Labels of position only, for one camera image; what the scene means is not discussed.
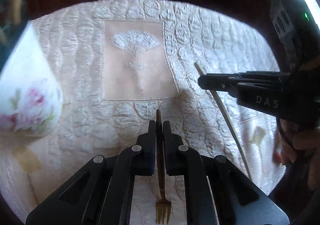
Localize teal rimmed floral utensil cup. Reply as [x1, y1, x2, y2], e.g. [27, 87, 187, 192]
[1, 22, 63, 137]

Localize gold metal fork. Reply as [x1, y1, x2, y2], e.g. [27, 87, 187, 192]
[156, 109, 171, 224]

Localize white quilted table cloth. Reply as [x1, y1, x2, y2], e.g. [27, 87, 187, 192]
[1, 0, 285, 221]

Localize white cloth tag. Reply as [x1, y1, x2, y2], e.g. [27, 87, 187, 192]
[252, 126, 266, 146]

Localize person's right hand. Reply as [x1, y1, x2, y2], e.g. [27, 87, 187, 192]
[280, 119, 320, 190]

